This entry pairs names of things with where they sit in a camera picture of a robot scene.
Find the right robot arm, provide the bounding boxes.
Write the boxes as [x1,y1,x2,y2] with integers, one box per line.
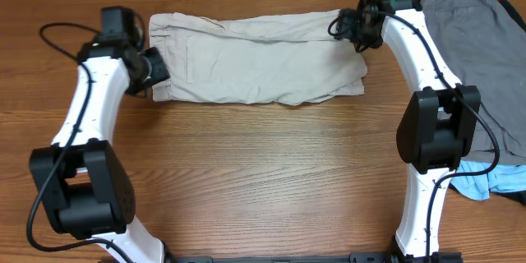
[329,0,481,263]

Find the light blue garment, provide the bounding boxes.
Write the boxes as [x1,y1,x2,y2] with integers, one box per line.
[427,0,526,201]

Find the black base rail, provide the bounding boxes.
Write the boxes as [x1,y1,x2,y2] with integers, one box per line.
[98,251,464,263]

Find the beige shorts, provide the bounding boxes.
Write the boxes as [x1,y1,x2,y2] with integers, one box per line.
[149,11,367,105]

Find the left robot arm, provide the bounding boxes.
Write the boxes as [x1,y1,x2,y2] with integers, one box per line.
[25,6,175,263]

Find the grey shorts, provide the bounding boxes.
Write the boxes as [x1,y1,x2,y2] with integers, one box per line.
[421,0,525,165]

